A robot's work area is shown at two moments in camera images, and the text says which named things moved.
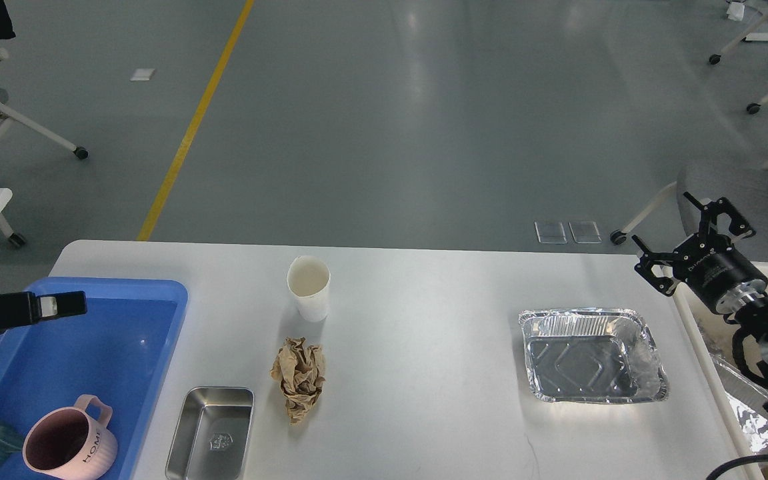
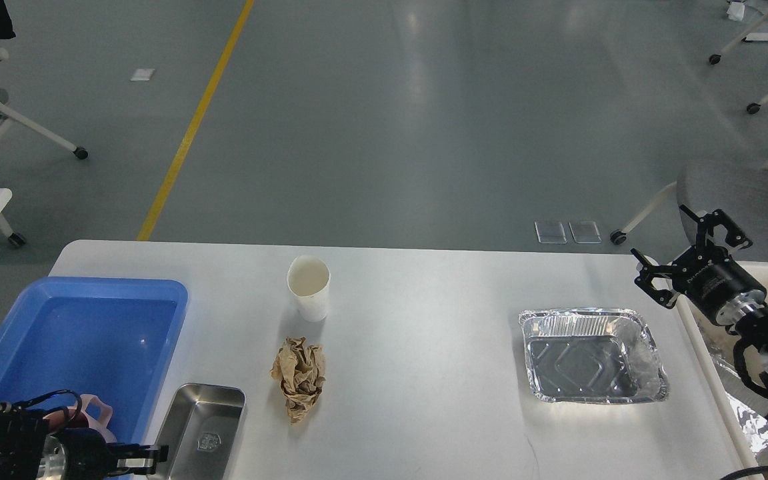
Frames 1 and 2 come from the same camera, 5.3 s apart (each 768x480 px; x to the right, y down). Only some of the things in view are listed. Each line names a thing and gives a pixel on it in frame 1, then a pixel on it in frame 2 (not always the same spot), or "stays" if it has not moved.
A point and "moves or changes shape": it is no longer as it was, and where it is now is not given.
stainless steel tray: [212, 438] moves or changes shape
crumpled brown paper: [299, 368] stays
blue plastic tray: [120, 351] stays
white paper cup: [309, 281] stays
